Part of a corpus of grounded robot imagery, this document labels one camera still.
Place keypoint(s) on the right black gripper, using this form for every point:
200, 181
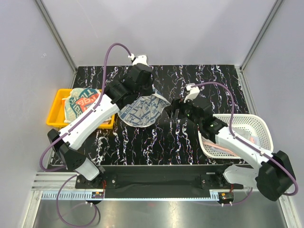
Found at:
176, 104

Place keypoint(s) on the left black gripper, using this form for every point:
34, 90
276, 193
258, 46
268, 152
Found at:
149, 91

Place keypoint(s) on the blue patterned white towel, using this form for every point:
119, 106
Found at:
144, 111

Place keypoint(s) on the pink towel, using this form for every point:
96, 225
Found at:
210, 149

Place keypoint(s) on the cream white towel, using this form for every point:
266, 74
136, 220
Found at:
242, 133

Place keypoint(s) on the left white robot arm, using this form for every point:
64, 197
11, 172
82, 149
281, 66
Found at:
116, 95

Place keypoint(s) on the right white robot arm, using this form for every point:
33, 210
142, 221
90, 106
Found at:
271, 173

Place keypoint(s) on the teal and red lettered towel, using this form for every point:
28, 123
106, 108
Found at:
78, 101

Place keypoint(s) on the white perforated plastic basket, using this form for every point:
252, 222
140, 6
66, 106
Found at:
260, 134

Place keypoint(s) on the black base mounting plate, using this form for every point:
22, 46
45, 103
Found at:
157, 182

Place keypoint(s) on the yellow plastic tray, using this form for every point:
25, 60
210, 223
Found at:
56, 115

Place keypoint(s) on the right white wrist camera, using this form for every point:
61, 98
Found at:
192, 92

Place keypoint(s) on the slotted cable duct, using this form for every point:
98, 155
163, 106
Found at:
72, 195

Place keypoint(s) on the left aluminium frame post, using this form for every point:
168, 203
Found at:
53, 30

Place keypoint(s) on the aluminium frame post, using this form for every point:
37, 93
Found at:
270, 17
53, 30

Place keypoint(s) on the right aluminium frame post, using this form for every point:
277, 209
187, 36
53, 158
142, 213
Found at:
270, 17

